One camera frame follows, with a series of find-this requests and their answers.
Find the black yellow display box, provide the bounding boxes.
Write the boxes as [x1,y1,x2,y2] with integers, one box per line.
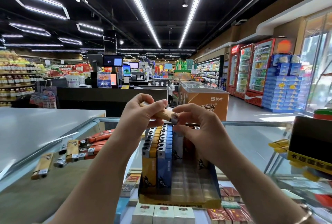
[287,116,332,175]

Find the red drink fridge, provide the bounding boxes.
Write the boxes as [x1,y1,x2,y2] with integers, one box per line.
[245,38,277,107]
[235,43,255,99]
[227,45,241,93]

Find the grocery rack with bottles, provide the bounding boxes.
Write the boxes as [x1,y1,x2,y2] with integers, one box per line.
[0,50,45,107]

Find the brown cardboard carton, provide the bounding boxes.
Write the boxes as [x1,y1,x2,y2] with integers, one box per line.
[179,81,230,122]

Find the pile of yellow red lighters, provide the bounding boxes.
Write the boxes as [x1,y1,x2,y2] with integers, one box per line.
[30,128,115,180]

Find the glass display case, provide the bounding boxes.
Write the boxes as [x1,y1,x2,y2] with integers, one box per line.
[0,117,332,224]

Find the black checkout counter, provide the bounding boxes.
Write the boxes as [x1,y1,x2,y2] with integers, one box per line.
[56,87,169,117]

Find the hanging plastic bags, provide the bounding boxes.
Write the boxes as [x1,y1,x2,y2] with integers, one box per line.
[30,79,58,109]

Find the stack of blue cartons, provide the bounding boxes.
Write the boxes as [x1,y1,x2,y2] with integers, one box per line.
[262,54,306,112]

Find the row of cigarette packs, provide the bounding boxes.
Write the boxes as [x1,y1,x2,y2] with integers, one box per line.
[119,172,255,224]

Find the grey white patterned lighter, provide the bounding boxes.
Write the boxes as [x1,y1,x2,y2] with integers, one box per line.
[173,130,185,160]

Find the silver bracelet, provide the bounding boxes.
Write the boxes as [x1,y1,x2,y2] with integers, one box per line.
[295,206,314,224]

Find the red green container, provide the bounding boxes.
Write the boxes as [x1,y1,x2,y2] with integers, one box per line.
[313,108,332,121]

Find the long ceiling light strip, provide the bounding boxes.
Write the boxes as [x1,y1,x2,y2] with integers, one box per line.
[120,0,162,48]
[178,0,211,48]

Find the person's right hand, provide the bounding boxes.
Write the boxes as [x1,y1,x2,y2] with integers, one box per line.
[173,103,234,167]

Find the blue poster screen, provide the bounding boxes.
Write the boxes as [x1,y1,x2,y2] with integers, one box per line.
[96,72,112,89]

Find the tan patterned lighter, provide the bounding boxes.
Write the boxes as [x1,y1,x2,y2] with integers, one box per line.
[139,101,179,125]

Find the person's left hand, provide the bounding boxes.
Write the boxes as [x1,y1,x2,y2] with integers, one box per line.
[111,93,169,147]

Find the person's left forearm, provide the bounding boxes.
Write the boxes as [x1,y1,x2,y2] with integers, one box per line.
[49,138,141,224]

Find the glass entrance doors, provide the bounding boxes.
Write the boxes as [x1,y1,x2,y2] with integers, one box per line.
[305,14,332,113]

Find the black checkout monitor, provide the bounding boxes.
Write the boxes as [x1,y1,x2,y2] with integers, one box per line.
[102,54,123,68]

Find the open refrigerated chiller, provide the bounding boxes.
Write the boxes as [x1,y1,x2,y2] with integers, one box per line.
[194,55,225,88]

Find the orange round sign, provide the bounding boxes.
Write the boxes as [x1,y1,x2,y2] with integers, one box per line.
[275,38,297,55]

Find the row of yellow lighters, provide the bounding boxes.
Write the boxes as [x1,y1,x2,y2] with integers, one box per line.
[141,125,163,188]

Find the blue yellow lighter display box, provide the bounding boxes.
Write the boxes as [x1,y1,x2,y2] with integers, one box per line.
[137,124,223,209]

